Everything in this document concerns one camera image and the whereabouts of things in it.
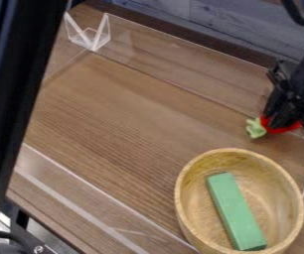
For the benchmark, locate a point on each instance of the green rectangular block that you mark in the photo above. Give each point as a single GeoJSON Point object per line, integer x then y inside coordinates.
{"type": "Point", "coordinates": [244, 232]}

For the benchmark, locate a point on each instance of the oval wooden bowl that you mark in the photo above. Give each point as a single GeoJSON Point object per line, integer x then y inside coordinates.
{"type": "Point", "coordinates": [271, 192]}

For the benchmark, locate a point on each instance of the black metal table bracket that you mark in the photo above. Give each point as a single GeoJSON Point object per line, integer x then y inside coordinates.
{"type": "Point", "coordinates": [32, 244]}

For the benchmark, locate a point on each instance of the black robot arm link foreground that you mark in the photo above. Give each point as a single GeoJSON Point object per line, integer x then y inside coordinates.
{"type": "Point", "coordinates": [30, 24]}

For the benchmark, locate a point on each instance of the clear acrylic table enclosure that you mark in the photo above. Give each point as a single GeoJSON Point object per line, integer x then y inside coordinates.
{"type": "Point", "coordinates": [125, 115]}

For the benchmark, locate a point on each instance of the clear acrylic corner bracket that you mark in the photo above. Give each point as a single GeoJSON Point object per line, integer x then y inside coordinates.
{"type": "Point", "coordinates": [89, 38]}

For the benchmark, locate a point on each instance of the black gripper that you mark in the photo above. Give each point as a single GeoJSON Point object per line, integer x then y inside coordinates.
{"type": "Point", "coordinates": [284, 105]}

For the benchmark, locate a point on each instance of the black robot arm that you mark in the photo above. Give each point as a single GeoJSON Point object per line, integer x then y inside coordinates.
{"type": "Point", "coordinates": [283, 115]}

